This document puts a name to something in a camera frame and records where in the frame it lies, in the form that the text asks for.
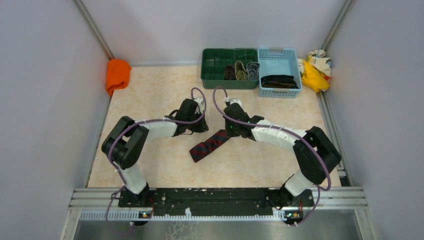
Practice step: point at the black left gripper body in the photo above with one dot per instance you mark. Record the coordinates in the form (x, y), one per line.
(197, 127)

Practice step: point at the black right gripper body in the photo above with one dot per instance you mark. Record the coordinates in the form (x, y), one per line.
(232, 128)

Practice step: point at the red navy striped tie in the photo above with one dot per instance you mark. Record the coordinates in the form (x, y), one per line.
(203, 149)

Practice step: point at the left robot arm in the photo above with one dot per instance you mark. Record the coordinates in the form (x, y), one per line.
(124, 144)

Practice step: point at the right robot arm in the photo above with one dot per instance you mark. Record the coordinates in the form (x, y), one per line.
(315, 153)

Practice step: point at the olive rolled tie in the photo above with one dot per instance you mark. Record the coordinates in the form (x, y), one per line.
(241, 74)

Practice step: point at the dark brown rolled tie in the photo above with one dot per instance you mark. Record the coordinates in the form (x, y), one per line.
(229, 72)

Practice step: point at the green compartment organizer tray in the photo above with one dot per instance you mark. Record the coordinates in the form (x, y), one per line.
(213, 64)

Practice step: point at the black tie in basket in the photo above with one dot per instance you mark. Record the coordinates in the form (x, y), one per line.
(279, 81)

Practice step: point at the grey rolled tie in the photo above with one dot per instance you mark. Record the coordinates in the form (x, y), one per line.
(252, 69)

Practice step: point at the orange folded cloth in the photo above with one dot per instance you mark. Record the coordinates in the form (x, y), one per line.
(117, 75)

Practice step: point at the light blue plastic basket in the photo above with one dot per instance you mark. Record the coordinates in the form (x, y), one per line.
(278, 62)

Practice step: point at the yellow crumpled cloth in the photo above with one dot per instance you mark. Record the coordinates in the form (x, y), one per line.
(313, 78)

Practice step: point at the white patterned crumpled cloth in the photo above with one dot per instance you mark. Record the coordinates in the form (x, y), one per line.
(318, 60)

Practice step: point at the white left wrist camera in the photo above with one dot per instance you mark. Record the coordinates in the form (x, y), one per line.
(201, 105)

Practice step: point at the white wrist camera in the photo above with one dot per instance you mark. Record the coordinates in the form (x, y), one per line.
(229, 101)
(201, 105)

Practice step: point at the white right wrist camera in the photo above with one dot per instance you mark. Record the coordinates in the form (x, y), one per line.
(229, 101)

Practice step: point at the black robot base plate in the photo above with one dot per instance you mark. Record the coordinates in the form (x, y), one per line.
(210, 202)

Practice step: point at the white slotted cable duct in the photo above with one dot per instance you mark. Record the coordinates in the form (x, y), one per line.
(136, 216)

